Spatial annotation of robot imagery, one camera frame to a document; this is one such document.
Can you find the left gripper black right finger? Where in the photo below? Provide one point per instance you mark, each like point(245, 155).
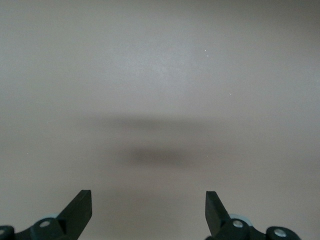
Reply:
point(215, 217)

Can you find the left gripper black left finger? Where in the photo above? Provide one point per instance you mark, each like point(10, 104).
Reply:
point(72, 220)

